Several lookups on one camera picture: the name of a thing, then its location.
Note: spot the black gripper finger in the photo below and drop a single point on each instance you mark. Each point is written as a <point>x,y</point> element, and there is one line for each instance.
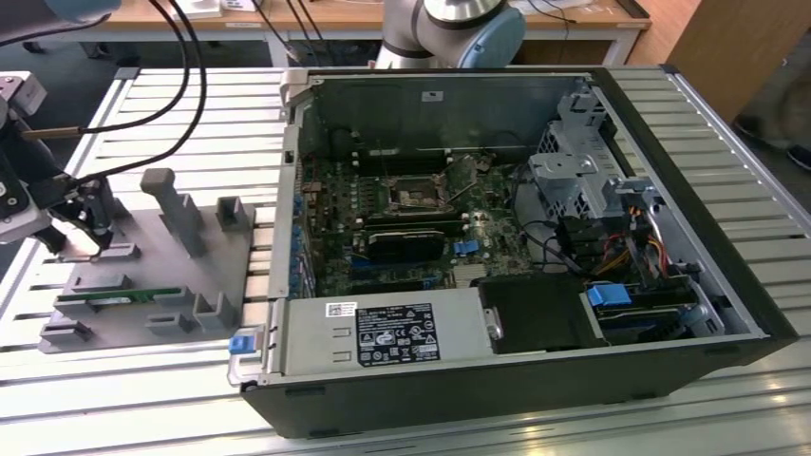
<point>104,218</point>
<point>56,242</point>

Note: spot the CPU socket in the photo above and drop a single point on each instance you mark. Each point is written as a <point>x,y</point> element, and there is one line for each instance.
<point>418,195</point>

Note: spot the gray plastic parts rack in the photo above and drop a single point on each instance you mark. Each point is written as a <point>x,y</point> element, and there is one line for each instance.
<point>159,266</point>

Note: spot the green RAM stick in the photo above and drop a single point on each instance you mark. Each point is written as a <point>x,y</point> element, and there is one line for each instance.
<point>114,297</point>

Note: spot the blue case latch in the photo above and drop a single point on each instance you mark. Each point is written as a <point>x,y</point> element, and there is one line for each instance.
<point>242,345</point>

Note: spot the green motherboard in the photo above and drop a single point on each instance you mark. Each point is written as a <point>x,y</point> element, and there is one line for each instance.
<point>336,228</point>

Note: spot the silver power supply with label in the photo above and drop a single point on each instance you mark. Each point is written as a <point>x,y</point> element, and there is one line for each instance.
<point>304,332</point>

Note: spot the white box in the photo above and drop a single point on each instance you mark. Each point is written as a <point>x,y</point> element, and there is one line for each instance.
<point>199,7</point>

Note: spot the black graphics card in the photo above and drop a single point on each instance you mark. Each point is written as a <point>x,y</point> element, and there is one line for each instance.
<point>406,244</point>

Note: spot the thin metal locking lever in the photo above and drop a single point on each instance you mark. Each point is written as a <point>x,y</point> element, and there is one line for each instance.
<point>466,192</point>

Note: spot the blue motherboard connector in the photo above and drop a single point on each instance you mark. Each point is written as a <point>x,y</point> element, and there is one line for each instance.
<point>468,248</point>

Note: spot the small silver heat sink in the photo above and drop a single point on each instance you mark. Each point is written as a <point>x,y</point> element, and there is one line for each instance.
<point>470,275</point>

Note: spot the black disk bay cover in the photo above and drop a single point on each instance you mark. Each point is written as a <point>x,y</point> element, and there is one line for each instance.
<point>539,313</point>

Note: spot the silver metal drive cage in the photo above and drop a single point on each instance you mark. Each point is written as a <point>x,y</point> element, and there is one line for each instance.
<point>570,180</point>

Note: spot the black open PC case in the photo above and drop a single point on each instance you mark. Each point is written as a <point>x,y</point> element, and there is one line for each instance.
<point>507,404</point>

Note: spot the blue disk carrier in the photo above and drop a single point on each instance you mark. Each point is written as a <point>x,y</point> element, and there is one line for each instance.
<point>610,295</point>

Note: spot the brown wooden cabinet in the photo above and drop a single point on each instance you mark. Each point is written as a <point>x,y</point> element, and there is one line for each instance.
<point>742,43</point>

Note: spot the dark shoe of person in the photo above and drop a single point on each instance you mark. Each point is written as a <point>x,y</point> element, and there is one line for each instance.
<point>802,159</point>

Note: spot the wooden desk with white frame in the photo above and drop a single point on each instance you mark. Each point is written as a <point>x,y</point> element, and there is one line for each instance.
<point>355,24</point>

